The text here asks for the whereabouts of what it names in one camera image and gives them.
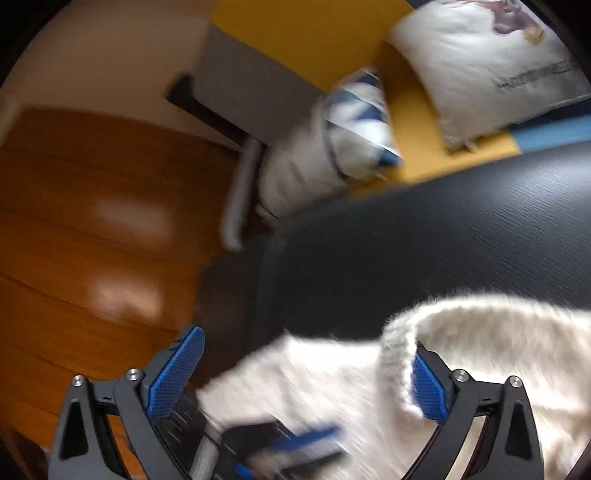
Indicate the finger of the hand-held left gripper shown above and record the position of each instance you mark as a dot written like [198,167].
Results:
[304,445]

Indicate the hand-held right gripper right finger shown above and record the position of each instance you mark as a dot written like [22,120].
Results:
[429,392]

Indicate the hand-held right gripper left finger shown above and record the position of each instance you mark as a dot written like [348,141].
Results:
[178,374]

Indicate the white knitted sweater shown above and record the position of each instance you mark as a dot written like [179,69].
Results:
[346,378]

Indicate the black leather bench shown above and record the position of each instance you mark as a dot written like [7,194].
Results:
[415,240]

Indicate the white triangle pattern pillow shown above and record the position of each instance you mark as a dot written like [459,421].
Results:
[351,134]

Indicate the grey yellow blue sofa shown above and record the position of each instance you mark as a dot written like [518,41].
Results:
[258,74]

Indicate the white deer print pillow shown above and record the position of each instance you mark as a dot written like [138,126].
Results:
[461,69]

